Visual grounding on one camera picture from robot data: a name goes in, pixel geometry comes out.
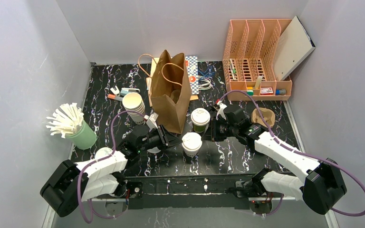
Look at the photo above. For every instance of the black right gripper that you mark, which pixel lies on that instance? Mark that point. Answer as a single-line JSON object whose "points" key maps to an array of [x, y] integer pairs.
{"points": [[214, 130]]}

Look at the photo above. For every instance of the white folder board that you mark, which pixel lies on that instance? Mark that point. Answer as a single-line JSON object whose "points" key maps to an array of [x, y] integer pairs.
{"points": [[294, 45]]}

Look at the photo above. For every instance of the brown paper bag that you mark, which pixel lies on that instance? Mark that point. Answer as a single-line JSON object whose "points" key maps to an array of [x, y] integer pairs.
{"points": [[170, 91]]}

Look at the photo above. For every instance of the green cup of stirrers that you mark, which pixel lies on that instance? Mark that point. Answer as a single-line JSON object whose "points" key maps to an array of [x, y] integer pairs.
{"points": [[68, 122]]}

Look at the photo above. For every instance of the checkered paper sheet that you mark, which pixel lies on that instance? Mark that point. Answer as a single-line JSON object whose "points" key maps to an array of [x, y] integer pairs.
{"points": [[191, 63]]}

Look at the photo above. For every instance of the cardboard cup carrier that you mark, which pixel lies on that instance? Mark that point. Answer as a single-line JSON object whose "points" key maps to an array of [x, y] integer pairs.
{"points": [[268, 115]]}

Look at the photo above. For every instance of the orange file organizer rack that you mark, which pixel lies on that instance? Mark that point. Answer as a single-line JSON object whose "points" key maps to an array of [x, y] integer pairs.
{"points": [[248, 60]]}

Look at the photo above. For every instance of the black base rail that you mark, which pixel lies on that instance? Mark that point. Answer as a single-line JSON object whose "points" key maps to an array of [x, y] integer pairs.
{"points": [[197, 185]]}

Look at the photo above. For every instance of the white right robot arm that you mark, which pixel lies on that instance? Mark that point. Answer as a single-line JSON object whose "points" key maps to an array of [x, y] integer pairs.
{"points": [[317, 183]]}

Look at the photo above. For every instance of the stack of white lids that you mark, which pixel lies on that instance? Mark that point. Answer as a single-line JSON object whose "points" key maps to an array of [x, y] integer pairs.
{"points": [[135, 107]]}

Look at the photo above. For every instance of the green paper coffee cup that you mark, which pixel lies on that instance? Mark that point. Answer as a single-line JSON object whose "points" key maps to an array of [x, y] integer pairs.
{"points": [[199, 129]]}

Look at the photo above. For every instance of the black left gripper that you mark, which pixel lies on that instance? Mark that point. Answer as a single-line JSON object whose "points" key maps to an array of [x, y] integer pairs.
{"points": [[163, 136]]}

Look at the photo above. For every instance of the white lid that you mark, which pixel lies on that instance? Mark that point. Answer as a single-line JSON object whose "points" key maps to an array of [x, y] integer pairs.
{"points": [[191, 141], [200, 117], [103, 153]]}

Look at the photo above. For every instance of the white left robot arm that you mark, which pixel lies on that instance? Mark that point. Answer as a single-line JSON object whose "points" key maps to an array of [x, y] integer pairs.
{"points": [[73, 183]]}

